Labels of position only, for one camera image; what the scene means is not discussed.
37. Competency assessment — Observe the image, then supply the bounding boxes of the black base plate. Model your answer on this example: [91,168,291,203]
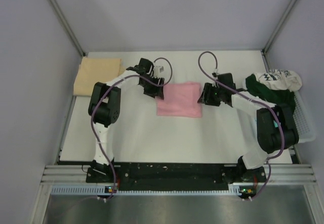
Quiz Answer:
[86,162,266,191]

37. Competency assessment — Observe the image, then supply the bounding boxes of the pink t shirt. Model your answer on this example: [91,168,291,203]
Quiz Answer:
[156,82,202,118]

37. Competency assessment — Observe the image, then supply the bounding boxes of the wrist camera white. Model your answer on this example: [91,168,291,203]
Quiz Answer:
[153,65,164,78]
[212,68,219,79]

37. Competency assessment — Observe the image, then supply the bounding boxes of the dark green t shirt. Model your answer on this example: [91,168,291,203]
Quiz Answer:
[245,74,296,113]

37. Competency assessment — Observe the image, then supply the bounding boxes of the grey slotted cable duct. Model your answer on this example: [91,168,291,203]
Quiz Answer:
[51,185,255,197]

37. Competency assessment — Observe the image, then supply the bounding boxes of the white printed t shirt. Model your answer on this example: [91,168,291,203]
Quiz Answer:
[254,69,303,92]

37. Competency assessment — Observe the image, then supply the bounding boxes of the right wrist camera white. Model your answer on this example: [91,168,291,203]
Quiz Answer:
[212,68,219,79]

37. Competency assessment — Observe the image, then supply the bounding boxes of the folded beige t shirt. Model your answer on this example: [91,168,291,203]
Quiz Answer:
[73,57,125,97]

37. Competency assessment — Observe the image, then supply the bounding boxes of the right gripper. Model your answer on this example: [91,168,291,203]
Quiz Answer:
[197,83,224,107]

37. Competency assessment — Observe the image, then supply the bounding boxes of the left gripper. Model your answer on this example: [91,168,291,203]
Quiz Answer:
[140,75,164,99]

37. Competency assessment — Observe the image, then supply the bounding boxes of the left corner aluminium post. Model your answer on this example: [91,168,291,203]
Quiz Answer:
[48,0,86,57]

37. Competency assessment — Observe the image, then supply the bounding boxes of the corner aluminium post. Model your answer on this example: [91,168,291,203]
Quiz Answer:
[48,0,86,57]
[262,0,311,55]

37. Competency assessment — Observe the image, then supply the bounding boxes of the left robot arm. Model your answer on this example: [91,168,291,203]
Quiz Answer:
[88,58,169,182]

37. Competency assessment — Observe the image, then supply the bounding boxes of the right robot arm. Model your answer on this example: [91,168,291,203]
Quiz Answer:
[197,73,299,182]

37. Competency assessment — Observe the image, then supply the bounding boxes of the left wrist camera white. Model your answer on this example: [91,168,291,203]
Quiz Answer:
[153,65,164,78]

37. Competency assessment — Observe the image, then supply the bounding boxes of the white plastic basket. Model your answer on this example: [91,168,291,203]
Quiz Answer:
[241,79,316,145]

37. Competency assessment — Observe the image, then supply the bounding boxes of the right corner aluminium post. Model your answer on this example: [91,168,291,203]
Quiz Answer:
[262,0,311,55]

